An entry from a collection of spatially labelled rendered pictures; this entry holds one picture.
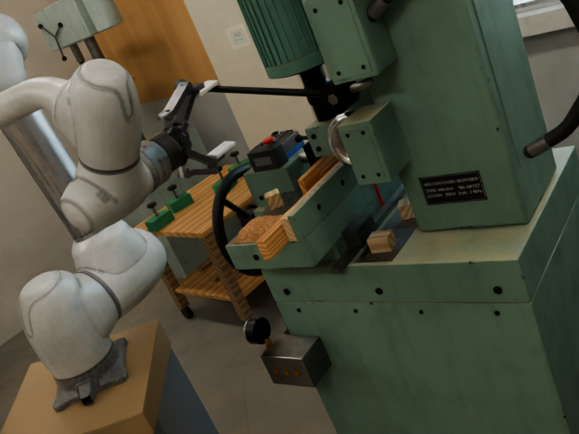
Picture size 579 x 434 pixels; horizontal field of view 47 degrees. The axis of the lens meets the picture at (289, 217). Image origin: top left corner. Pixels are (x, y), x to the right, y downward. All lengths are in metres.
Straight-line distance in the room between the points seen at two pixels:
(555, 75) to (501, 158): 1.55
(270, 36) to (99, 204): 0.47
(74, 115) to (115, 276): 0.62
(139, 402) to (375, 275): 0.59
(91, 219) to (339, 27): 0.51
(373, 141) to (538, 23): 1.53
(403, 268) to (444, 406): 0.35
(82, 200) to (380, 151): 0.51
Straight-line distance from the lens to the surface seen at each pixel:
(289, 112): 3.09
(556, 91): 2.76
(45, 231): 4.37
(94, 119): 1.07
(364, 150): 1.18
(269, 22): 1.34
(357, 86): 1.20
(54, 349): 1.59
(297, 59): 1.33
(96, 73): 1.07
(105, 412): 1.56
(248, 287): 2.90
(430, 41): 1.16
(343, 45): 1.13
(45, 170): 1.62
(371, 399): 1.56
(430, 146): 1.24
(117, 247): 1.64
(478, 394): 1.41
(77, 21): 3.63
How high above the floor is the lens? 1.39
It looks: 21 degrees down
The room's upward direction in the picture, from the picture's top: 24 degrees counter-clockwise
